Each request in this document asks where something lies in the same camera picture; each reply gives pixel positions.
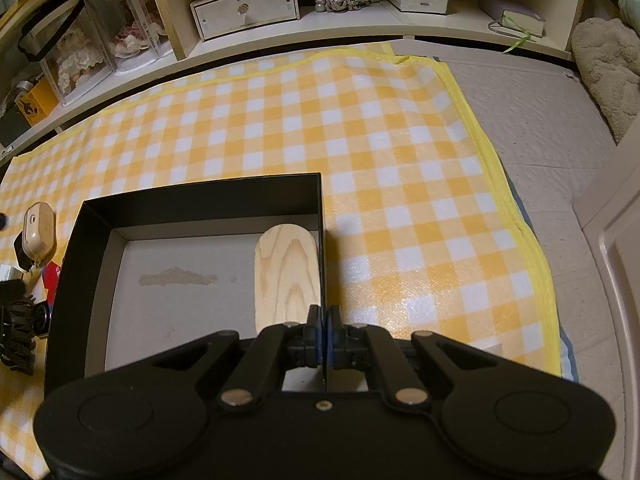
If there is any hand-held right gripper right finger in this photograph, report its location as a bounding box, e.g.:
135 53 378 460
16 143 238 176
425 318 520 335
324 306 538 409

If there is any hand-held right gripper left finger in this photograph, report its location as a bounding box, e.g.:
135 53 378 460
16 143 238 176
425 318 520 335
107 304 323 409

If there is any oval wooden block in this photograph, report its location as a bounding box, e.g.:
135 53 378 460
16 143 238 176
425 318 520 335
253 224 321 336

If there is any black shallow tray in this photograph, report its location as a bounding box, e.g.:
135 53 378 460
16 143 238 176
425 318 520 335
44 172 328 396

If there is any colourful card box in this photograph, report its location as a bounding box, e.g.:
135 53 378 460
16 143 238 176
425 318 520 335
42 262 63 306

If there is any silver smartwatch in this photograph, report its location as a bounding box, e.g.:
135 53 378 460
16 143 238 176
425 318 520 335
31 301 52 338

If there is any dark hair claw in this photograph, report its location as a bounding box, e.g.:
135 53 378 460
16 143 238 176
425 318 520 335
0 300 37 376

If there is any yellow checkered mat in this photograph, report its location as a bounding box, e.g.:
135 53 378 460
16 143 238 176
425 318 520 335
0 42 563 480

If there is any grey quilted mat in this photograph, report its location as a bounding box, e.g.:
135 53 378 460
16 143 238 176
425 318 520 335
440 57 640 480

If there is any beige earbuds case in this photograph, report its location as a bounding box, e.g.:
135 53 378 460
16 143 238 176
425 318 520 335
12 201 57 267

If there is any cream wooden shelf unit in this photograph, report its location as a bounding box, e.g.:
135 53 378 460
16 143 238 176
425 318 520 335
0 0 592 161

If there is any white desktop drawer organizer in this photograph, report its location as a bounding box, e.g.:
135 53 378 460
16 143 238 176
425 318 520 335
177 0 301 41

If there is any clear acrylic display case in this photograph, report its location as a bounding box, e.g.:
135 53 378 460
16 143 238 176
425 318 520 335
37 0 118 108
80 0 166 73

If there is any yellow and black box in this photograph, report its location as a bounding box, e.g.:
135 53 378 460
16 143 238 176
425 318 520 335
15 80 61 126

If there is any book with green ribbon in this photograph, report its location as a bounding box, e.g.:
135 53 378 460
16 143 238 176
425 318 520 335
489 9 546 55

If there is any purple book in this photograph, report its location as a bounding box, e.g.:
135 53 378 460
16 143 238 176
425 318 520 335
477 0 526 23

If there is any cream fluffy blanket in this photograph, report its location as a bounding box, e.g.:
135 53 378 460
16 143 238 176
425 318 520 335
570 17 640 146

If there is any mint fluffy cloth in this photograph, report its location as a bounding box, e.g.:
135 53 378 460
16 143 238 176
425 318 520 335
617 0 640 36

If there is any black bag strap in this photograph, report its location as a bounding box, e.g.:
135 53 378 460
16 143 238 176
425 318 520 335
17 0 86 61

